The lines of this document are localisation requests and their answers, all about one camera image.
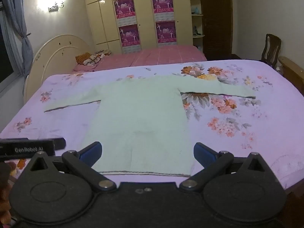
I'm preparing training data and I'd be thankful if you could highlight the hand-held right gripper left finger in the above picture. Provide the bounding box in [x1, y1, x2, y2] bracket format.
[24, 141, 117, 193]

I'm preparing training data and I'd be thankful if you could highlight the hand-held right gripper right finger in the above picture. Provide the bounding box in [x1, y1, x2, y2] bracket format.
[179, 142, 271, 193]

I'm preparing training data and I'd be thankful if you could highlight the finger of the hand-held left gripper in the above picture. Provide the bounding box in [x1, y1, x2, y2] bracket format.
[53, 137, 66, 151]

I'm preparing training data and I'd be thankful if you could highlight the light green knit sweater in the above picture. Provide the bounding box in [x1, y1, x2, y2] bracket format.
[44, 75, 256, 177]

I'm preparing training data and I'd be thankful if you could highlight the floral purple blanket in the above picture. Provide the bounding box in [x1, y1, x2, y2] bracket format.
[0, 60, 304, 191]

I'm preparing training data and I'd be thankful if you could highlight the orange patterned pillow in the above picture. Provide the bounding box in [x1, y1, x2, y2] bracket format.
[75, 53, 106, 66]

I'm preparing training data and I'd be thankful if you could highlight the cream round headboard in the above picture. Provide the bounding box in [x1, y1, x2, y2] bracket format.
[24, 34, 91, 105]

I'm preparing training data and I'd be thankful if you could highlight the pink checked bed cover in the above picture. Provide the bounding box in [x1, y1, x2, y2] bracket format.
[72, 45, 207, 72]

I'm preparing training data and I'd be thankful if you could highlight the dark wooden chair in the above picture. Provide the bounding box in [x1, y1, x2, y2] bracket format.
[260, 34, 282, 70]

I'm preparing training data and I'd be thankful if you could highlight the dark wooden door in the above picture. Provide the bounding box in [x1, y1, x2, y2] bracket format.
[199, 0, 234, 61]

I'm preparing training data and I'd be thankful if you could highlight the cream corner shelf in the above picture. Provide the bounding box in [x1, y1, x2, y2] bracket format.
[189, 0, 205, 50]

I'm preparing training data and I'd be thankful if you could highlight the cream wardrobe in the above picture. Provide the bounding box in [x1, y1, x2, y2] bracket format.
[82, 0, 193, 55]

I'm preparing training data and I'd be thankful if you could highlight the grey curtain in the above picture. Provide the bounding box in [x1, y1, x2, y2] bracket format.
[0, 0, 34, 78]

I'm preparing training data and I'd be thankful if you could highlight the purple wall poster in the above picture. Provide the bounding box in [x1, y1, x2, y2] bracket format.
[155, 21, 177, 44]
[113, 0, 136, 19]
[151, 0, 173, 21]
[118, 24, 140, 54]

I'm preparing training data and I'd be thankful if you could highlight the wooden bed frame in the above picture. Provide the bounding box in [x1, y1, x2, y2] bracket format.
[278, 56, 304, 88]

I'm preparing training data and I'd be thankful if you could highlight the wall lamp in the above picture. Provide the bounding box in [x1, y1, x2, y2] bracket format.
[47, 2, 64, 12]

